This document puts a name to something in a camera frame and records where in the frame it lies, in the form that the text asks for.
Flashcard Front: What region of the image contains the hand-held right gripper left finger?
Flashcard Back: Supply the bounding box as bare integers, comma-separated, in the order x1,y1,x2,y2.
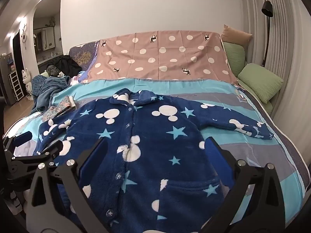
25,137,110,233

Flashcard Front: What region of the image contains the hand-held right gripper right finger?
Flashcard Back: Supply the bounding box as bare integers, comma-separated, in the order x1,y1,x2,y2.
202,137,287,233

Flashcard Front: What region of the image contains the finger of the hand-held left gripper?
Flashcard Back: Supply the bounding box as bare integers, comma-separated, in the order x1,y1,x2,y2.
2,131,33,161
12,139,64,167

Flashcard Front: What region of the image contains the blue starry fleece pajama top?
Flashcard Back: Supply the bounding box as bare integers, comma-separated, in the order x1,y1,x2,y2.
36,89,274,233

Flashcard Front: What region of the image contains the black clothes pile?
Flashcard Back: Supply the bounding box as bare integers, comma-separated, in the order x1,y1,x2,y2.
46,55,83,77

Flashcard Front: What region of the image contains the blue grey striped bed sheet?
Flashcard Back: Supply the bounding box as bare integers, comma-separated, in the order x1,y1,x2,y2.
2,76,307,226

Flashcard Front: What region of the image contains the folded floral cloth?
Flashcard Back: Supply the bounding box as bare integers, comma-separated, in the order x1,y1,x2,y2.
42,96,77,122

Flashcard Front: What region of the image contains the teal crumpled blanket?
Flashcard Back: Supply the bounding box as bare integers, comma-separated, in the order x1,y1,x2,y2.
30,75,71,113

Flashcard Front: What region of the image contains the white shelf rack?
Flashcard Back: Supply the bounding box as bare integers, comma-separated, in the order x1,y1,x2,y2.
8,71,23,100

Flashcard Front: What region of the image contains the white cat figurine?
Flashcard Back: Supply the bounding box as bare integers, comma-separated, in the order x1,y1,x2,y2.
21,68,33,101

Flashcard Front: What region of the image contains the grey refrigerator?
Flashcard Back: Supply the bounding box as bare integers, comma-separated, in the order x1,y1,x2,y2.
0,52,15,106

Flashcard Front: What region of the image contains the green pillow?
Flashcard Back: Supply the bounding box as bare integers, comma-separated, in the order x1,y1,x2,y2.
222,41,246,77
238,63,284,103

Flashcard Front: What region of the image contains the purple patterned bed cover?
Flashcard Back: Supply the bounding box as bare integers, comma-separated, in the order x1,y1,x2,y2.
68,40,101,78

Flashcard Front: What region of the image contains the pink polka-dot sheet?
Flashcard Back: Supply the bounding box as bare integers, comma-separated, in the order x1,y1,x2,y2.
87,30,238,84

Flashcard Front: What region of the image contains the tan pillow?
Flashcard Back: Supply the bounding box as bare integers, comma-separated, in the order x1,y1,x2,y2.
221,24,253,45

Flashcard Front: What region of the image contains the white pleated curtain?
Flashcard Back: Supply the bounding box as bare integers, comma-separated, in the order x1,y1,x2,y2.
239,0,311,131

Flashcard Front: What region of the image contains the black floor lamp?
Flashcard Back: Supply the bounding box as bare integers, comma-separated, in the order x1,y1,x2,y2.
261,0,274,67

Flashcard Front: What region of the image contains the white deer wall clock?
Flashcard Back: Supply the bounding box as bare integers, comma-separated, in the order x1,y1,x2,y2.
21,24,30,45

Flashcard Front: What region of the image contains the kitchen wall cabinet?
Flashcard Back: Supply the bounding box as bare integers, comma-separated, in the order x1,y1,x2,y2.
33,25,55,52

